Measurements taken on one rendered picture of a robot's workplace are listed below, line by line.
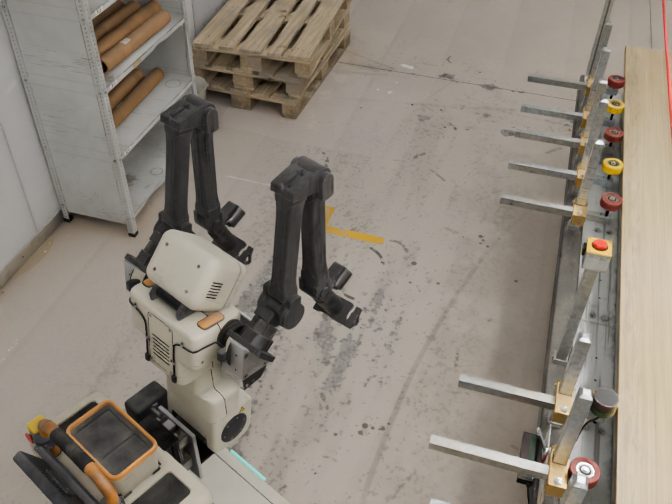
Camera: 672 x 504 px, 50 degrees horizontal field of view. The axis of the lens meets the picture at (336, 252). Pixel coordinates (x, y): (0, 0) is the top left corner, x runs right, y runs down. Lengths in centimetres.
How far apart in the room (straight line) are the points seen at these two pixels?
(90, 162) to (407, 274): 173
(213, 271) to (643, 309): 144
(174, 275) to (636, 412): 135
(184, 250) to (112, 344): 175
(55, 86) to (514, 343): 250
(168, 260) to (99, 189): 214
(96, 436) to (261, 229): 217
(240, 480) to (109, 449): 75
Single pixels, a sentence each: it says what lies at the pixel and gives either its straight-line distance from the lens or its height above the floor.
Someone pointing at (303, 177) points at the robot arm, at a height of 162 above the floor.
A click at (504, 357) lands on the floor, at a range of 350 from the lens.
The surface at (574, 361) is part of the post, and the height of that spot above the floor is 101.
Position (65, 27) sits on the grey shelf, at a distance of 355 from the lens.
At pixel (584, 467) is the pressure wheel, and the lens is 211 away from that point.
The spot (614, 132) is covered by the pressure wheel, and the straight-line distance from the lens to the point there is 343.
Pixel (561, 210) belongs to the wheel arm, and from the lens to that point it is 304.
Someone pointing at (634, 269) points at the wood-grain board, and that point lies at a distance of 272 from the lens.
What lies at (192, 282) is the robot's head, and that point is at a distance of 184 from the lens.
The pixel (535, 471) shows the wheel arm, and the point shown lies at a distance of 213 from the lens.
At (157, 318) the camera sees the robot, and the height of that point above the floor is 121.
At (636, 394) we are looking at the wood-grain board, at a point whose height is 90.
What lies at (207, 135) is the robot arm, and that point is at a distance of 203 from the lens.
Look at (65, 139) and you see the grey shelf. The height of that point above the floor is 57.
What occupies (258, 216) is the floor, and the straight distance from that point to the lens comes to 415.
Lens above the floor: 261
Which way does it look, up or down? 42 degrees down
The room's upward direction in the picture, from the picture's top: 1 degrees clockwise
